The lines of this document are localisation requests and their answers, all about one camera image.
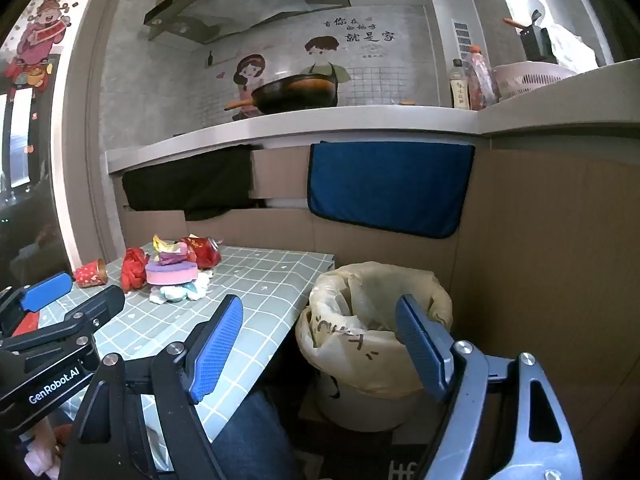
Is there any crushed red can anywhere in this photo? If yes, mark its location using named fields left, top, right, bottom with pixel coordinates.
left=181, top=236, right=222, bottom=269

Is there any clear bottle white label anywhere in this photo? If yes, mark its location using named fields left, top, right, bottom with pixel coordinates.
left=448, top=58, right=472, bottom=110

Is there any brown cardboard panel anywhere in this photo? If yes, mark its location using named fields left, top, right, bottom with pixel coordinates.
left=121, top=147, right=462, bottom=287
left=447, top=135, right=640, bottom=391

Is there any red crumpled wrapper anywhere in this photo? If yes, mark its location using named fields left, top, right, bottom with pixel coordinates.
left=121, top=247, right=151, bottom=294

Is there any person's left hand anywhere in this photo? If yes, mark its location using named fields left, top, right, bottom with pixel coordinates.
left=22, top=417, right=68, bottom=478

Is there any grey range hood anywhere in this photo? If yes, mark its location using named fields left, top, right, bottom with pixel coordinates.
left=143, top=0, right=352, bottom=45

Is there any white trash bin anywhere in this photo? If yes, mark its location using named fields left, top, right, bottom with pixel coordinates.
left=314, top=374, right=427, bottom=434

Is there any black cloth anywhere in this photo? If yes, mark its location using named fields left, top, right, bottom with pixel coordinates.
left=121, top=144, right=266, bottom=222

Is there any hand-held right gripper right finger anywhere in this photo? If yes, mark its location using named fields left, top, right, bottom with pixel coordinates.
left=394, top=294, right=583, bottom=480

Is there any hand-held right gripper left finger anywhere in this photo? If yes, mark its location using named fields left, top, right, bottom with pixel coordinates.
left=62, top=294, right=246, bottom=480

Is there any black knife block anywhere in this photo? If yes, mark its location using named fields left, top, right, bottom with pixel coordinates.
left=519, top=10, right=554, bottom=64

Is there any person's jeans leg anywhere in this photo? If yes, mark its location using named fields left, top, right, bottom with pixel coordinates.
left=212, top=389, right=302, bottom=480

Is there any red paper cup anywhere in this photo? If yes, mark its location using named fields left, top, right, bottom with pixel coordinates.
left=74, top=258, right=108, bottom=289

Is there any grey kitchen countertop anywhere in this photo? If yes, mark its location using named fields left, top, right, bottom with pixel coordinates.
left=105, top=57, right=640, bottom=177

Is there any blue towel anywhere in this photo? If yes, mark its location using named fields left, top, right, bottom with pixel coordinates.
left=306, top=141, right=476, bottom=240

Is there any crumpled white tissue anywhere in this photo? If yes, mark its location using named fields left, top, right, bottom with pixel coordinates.
left=150, top=284, right=194, bottom=304

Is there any glass sliding door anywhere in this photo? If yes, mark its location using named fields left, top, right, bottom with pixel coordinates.
left=0, top=50, right=77, bottom=281

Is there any black wok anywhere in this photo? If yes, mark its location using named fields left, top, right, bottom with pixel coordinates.
left=223, top=74, right=340, bottom=115

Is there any orange capped plastic bottle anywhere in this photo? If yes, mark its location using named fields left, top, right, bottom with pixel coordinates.
left=467, top=46, right=501, bottom=111

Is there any yellow snack wrapper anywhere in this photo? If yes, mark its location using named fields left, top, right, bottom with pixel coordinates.
left=152, top=234, right=188, bottom=256

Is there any festive cartoon window sticker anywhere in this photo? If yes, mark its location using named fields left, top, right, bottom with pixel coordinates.
left=2, top=0, right=101, bottom=97

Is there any pink and purple sponge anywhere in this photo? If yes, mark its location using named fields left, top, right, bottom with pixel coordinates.
left=145, top=257, right=200, bottom=286

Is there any white ribbed wall grille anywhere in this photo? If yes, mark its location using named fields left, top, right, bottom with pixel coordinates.
left=451, top=19, right=474, bottom=68

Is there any cartoon couple wall sticker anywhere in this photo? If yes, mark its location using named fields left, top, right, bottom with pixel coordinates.
left=220, top=15, right=401, bottom=111

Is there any pink plastic basket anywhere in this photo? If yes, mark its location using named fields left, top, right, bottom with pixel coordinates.
left=492, top=62, right=579, bottom=101

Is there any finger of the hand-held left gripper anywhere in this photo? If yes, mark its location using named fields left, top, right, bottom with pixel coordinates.
left=0, top=272, right=74, bottom=337
left=0, top=285, right=126, bottom=362

